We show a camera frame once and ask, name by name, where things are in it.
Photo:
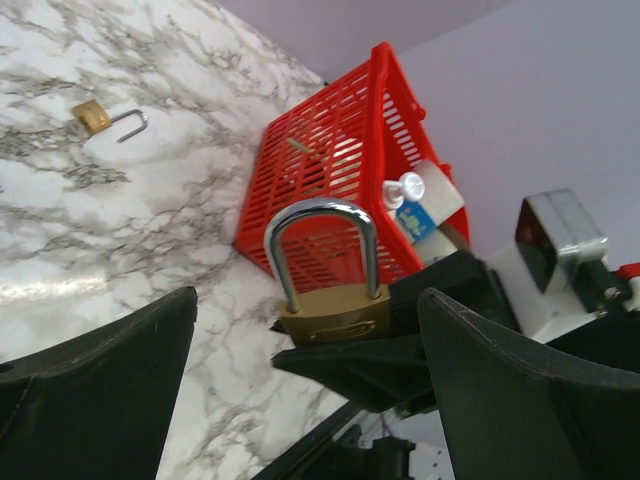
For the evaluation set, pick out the small brass padlock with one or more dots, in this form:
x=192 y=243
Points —
x=95 y=119

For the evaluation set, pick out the large brass padlock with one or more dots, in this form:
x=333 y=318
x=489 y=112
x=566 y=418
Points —
x=349 y=312

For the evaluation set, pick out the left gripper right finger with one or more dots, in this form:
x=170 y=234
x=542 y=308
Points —
x=513 y=408

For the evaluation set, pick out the white lotion bottle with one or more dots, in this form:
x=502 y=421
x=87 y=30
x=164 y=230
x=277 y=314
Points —
x=409 y=187

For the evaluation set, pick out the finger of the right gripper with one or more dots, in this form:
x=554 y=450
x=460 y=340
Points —
x=462 y=277
x=377 y=375

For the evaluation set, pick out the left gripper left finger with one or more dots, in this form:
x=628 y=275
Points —
x=98 y=406

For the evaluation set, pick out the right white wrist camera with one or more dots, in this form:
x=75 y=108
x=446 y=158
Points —
x=555 y=273

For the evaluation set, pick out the white toilet paper roll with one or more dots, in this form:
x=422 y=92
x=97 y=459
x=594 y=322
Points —
x=420 y=220

